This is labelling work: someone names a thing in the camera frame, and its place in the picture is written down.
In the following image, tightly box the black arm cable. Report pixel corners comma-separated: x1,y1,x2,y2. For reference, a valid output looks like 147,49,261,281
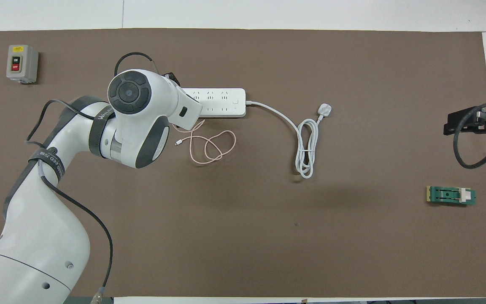
24,52,159,302
454,101,486,169

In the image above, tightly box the grey on-off switch box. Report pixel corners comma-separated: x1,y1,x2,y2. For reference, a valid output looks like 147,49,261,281
6,44,39,84

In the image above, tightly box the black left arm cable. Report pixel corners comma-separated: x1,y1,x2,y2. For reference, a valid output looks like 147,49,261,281
24,52,159,302

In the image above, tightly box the pink charging cable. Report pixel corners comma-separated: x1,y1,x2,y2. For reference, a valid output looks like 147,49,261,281
171,119,237,165

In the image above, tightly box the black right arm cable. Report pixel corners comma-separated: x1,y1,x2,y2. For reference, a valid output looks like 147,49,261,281
454,101,486,169

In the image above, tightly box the brown paper mat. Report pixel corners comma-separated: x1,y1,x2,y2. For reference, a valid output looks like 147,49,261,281
0,28,486,298

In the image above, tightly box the white power strip cord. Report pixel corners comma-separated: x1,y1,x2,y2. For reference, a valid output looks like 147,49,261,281
245,100,333,179

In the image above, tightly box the white power strip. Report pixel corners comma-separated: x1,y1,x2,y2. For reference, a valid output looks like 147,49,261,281
180,88,247,119

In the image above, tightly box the green knife switch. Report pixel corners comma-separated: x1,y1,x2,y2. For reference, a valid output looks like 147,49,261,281
427,186,476,207

